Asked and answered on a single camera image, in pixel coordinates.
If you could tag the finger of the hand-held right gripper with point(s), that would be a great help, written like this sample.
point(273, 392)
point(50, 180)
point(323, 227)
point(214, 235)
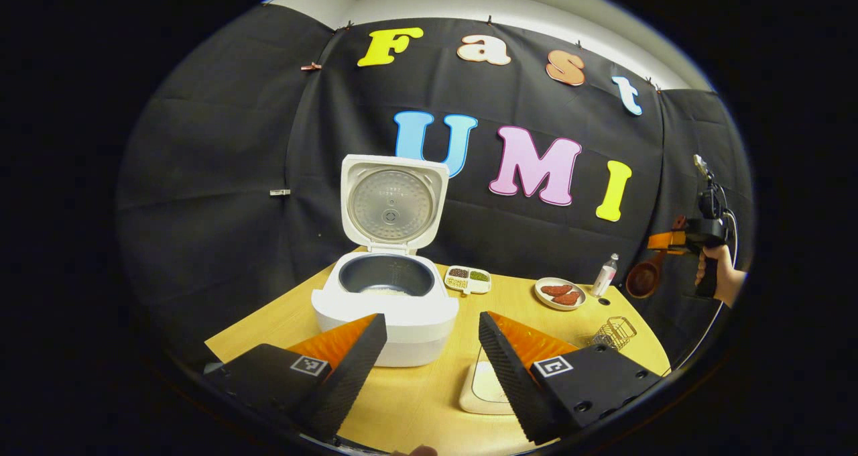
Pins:
point(667, 241)

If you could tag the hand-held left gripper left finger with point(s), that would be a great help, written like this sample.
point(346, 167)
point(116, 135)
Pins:
point(352, 379)

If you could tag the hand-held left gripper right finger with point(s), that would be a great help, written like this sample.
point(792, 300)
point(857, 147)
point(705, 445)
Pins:
point(513, 379)

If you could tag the brown wooden spoon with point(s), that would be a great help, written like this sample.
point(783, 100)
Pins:
point(643, 280)

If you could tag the white rice cooker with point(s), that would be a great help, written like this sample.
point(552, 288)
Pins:
point(415, 315)

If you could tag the clear plastic container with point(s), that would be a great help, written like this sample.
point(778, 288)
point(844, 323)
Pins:
point(469, 389)

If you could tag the small pink label bottle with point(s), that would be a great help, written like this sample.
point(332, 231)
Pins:
point(604, 278)

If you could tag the white round plate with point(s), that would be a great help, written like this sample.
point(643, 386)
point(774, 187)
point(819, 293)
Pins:
point(544, 300)

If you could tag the brown meat piece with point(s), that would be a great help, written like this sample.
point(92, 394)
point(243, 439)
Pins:
point(567, 299)
point(556, 290)

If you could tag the white divided grain dish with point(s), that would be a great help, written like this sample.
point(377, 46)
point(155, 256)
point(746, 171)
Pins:
point(468, 280)

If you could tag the black backdrop cloth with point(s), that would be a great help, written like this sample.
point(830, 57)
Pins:
point(234, 174)

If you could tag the pink cloth clip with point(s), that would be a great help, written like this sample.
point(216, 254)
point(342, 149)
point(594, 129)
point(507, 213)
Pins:
point(310, 66)

